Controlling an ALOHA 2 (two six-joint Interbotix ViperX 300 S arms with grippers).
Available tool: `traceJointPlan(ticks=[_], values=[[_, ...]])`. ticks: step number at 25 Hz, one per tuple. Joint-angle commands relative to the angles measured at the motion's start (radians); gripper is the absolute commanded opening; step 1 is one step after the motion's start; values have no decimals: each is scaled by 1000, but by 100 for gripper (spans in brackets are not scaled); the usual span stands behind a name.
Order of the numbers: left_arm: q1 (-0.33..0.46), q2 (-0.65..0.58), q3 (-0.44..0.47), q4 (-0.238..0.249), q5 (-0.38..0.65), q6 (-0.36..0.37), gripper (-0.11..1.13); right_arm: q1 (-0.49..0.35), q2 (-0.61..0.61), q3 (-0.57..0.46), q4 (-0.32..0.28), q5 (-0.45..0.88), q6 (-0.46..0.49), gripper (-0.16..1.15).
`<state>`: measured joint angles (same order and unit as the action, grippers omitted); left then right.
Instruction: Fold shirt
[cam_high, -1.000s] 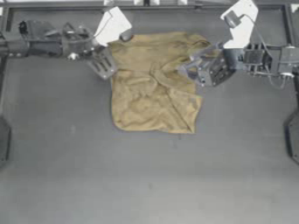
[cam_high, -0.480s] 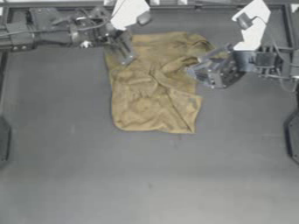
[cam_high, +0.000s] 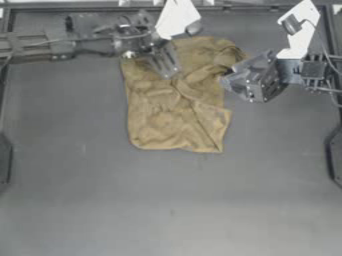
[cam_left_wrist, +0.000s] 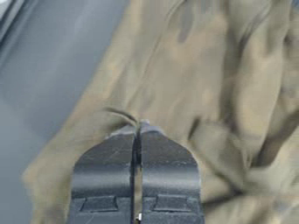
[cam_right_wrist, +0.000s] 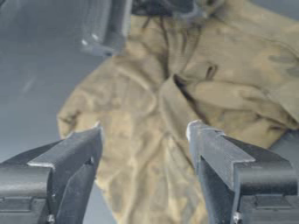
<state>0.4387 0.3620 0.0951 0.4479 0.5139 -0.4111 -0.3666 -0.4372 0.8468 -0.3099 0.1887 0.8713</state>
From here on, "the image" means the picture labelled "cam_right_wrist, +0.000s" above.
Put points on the tan camouflage t-shirt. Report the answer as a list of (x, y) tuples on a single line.
[(163, 102)]

